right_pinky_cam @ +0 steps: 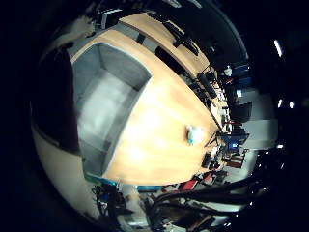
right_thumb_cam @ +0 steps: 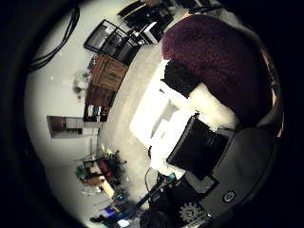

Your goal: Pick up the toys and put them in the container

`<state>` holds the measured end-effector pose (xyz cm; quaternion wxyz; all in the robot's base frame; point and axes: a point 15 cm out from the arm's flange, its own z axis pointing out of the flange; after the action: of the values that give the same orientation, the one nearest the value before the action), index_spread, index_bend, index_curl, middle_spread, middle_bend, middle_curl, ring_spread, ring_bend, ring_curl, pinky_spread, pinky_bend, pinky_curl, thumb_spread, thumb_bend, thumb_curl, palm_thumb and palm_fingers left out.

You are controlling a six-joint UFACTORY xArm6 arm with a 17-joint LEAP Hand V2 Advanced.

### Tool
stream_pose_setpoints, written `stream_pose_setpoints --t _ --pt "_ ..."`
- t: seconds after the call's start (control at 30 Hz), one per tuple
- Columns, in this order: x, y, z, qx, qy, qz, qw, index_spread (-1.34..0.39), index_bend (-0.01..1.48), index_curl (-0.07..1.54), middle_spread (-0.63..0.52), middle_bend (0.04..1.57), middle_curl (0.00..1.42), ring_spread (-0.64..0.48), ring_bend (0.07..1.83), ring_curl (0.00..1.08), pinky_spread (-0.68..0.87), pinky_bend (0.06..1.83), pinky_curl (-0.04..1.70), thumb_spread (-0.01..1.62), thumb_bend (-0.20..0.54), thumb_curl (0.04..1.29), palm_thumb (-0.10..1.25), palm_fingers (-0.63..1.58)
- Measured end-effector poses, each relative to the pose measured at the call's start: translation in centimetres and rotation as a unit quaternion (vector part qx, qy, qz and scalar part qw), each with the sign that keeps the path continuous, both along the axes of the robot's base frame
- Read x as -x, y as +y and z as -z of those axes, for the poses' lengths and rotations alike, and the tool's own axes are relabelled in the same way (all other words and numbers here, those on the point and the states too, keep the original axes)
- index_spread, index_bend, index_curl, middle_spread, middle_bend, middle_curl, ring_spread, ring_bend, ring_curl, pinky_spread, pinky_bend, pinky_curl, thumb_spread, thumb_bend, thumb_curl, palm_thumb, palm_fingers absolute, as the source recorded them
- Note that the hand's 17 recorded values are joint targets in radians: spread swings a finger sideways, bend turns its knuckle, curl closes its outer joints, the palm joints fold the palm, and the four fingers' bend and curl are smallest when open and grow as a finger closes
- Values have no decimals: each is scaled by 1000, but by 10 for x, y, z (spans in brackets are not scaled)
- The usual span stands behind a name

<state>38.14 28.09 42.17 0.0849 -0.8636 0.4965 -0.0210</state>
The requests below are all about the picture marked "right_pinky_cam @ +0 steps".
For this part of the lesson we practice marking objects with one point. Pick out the purple eggplant plush toy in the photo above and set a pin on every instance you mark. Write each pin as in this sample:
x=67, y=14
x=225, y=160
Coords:
x=54, y=103

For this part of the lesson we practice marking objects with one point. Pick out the blue crate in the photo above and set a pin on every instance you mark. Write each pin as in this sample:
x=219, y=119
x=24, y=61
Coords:
x=149, y=188

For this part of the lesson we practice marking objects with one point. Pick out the long wooden side table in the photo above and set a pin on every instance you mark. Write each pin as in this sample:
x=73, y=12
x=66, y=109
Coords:
x=167, y=35

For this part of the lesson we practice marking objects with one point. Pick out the blue lit monitor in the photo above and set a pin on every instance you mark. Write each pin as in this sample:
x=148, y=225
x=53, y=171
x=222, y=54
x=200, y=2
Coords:
x=235, y=140

